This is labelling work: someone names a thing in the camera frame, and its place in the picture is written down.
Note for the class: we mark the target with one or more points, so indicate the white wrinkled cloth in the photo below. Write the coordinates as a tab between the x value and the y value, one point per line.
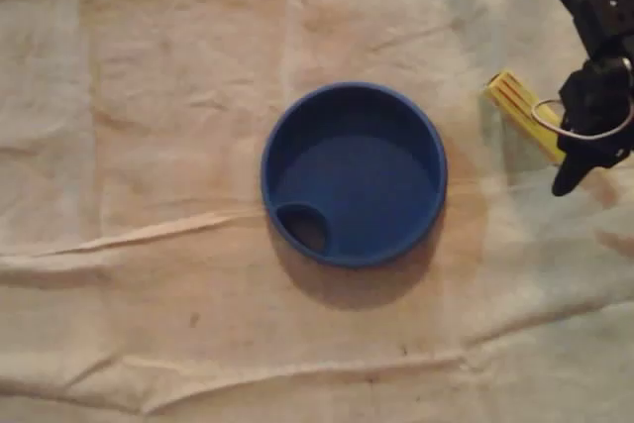
173	145

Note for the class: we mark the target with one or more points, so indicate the blue bowl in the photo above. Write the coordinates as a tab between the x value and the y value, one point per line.
354	175

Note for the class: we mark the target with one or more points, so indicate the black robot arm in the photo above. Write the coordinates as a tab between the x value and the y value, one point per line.
594	2

